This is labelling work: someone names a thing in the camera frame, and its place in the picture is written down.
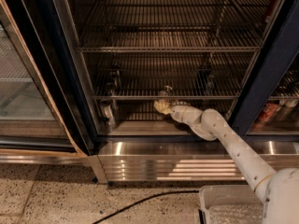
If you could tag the stainless steel fridge base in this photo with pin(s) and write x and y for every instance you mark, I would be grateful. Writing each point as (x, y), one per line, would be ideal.
(165, 162)

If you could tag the dark can right shelf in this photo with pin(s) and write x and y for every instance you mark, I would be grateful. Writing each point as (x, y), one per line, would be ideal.
(205, 79)

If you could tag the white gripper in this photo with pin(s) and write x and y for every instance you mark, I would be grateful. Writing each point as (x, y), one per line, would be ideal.
(177, 111)

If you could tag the open glass fridge door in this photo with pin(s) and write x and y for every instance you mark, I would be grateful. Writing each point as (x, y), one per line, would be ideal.
(43, 107)

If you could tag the dark can shelf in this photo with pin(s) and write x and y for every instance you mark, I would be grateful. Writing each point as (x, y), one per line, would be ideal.
(114, 80)
(205, 79)

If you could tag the upper wire fridge shelf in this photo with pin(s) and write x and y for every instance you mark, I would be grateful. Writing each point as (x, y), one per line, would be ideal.
(174, 26)

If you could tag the silver can fridge floor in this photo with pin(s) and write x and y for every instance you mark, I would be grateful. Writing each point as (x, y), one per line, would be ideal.
(106, 107)

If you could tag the red can right compartment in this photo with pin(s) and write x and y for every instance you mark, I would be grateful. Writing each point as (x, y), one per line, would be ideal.
(268, 111)

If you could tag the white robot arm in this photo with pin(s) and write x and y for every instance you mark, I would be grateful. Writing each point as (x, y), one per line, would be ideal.
(277, 190)

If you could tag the dark blue fridge door frame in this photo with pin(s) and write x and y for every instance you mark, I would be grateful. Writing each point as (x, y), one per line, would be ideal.
(277, 55)

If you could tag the clear plastic bin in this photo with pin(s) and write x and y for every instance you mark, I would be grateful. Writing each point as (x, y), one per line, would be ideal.
(229, 204)

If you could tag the wire fridge shelf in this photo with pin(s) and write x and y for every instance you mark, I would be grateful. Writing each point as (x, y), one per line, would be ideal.
(174, 26)
(143, 75)

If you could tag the lower wire fridge shelf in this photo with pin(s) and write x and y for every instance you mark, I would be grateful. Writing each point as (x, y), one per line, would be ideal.
(143, 75)

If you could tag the dark can left shelf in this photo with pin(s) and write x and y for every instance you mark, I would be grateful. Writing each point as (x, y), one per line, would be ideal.
(114, 80)

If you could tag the grey can right compartment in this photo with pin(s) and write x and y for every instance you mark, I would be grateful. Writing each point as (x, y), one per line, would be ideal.
(286, 110)

